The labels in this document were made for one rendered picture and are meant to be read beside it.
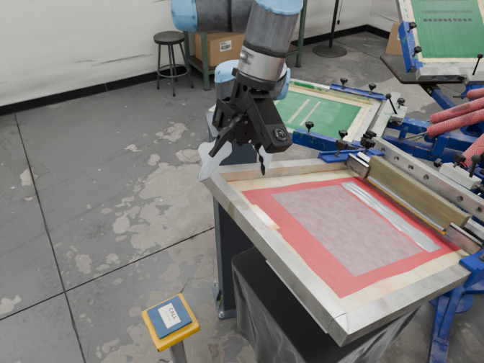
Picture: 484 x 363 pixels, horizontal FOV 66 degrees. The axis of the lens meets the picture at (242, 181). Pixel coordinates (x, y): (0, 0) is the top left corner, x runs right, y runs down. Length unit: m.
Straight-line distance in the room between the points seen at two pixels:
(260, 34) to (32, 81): 4.08
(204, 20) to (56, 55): 3.86
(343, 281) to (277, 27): 0.56
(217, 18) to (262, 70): 0.15
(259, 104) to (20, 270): 2.37
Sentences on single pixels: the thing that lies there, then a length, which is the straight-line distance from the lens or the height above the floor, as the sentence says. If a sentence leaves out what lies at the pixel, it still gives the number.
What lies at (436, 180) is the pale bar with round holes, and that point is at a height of 1.10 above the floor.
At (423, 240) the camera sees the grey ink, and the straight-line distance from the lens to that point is 1.21.
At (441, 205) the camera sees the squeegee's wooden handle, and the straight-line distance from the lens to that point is 1.25.
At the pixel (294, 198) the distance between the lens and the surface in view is 1.11.
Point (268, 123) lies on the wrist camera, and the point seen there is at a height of 1.63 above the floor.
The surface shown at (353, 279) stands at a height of 1.22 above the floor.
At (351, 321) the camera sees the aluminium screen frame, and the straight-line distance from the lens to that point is 0.76.
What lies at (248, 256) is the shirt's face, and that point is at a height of 0.95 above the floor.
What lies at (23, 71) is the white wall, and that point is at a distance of 4.54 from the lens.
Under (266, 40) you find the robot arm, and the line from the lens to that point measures 0.61.
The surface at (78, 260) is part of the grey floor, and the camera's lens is 2.70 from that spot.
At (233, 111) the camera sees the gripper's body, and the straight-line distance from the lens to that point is 0.65.
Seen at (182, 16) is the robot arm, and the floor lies 1.75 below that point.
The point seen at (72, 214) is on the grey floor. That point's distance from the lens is 3.04.
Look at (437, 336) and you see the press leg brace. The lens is 2.36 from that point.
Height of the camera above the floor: 1.94
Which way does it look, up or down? 39 degrees down
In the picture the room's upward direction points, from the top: straight up
